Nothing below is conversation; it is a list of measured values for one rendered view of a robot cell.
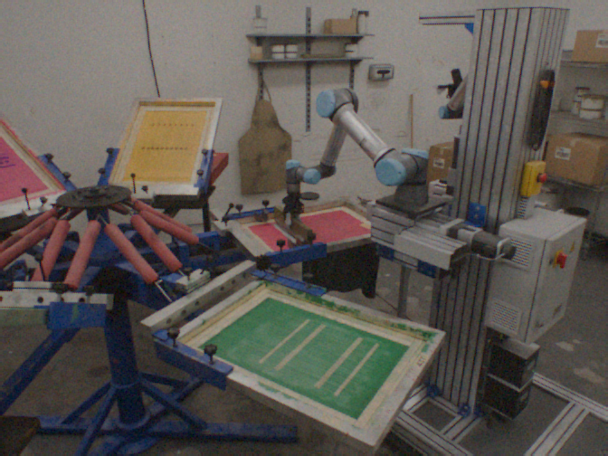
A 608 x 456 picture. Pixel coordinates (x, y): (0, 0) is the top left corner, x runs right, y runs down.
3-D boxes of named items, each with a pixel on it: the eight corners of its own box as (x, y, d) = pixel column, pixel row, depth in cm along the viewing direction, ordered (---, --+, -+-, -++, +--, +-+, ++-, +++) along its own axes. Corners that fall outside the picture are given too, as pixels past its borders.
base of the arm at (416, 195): (435, 200, 211) (437, 179, 207) (414, 208, 202) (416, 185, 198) (407, 193, 221) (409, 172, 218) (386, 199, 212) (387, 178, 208)
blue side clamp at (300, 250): (321, 252, 236) (321, 239, 233) (327, 256, 232) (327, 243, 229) (265, 264, 223) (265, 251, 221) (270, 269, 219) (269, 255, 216)
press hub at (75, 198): (165, 396, 275) (133, 169, 225) (181, 444, 243) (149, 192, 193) (91, 420, 259) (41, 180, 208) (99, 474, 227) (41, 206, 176)
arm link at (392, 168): (423, 166, 195) (341, 81, 213) (403, 174, 185) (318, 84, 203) (407, 186, 204) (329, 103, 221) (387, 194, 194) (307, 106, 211)
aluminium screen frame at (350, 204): (346, 204, 301) (346, 197, 300) (404, 235, 253) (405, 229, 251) (226, 224, 268) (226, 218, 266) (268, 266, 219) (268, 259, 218)
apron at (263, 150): (289, 186, 474) (289, 76, 435) (293, 188, 468) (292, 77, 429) (239, 194, 452) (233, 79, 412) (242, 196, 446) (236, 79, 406)
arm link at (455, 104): (489, 56, 211) (441, 126, 254) (509, 56, 214) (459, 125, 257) (479, 37, 216) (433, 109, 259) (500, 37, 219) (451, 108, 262)
